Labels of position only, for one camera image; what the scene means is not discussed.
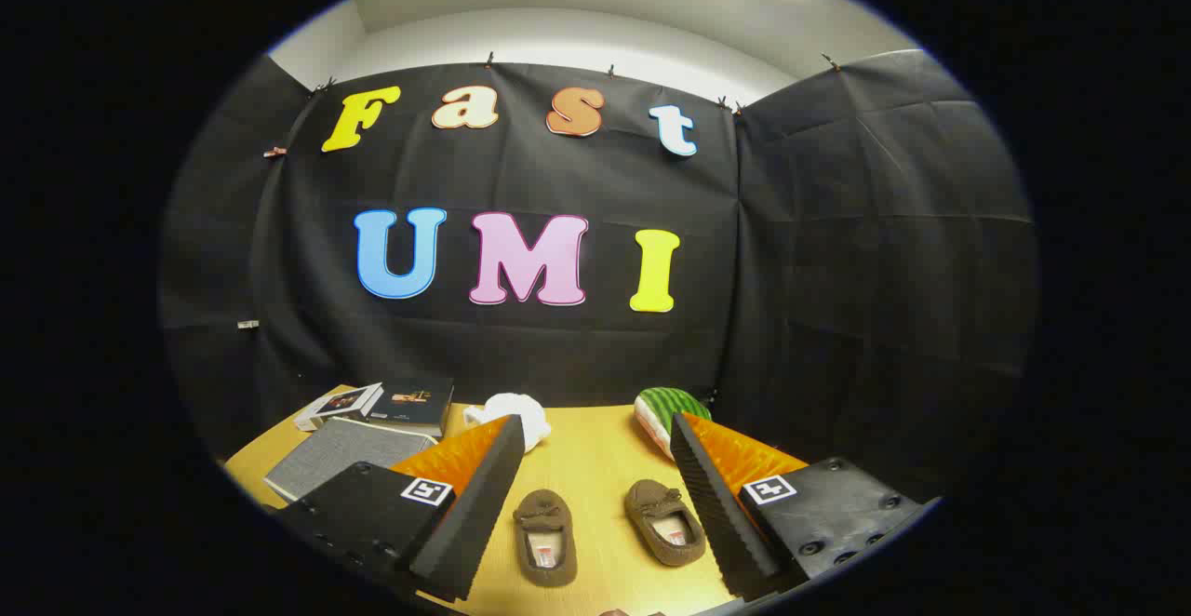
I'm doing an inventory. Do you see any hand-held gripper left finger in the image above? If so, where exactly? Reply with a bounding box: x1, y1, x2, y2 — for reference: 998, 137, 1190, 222
276, 414, 528, 603

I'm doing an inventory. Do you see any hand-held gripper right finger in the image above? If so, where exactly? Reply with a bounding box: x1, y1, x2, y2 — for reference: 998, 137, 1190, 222
669, 412, 937, 603

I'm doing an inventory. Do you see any brown fuzzy moccasin shoe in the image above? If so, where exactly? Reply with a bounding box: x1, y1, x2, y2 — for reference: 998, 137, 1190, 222
513, 489, 579, 587
623, 478, 706, 568

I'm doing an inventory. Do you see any grey fabric storage box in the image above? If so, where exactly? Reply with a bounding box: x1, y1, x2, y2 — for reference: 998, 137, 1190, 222
263, 417, 438, 503

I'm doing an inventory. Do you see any white cartoon face plush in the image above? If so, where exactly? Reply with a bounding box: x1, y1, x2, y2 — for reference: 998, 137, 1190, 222
462, 393, 552, 454

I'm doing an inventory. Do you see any watermelon slice plush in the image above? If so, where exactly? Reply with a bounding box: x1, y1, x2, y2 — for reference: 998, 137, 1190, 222
635, 387, 713, 461

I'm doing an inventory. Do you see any black hardcover book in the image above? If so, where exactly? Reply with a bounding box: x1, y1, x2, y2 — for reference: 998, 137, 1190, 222
368, 376, 456, 438

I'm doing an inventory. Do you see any white cover book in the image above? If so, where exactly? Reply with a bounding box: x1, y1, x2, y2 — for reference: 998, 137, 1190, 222
294, 382, 384, 433

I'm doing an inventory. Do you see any black backdrop cloth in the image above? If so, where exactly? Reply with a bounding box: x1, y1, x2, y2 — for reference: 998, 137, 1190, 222
160, 48, 1038, 505

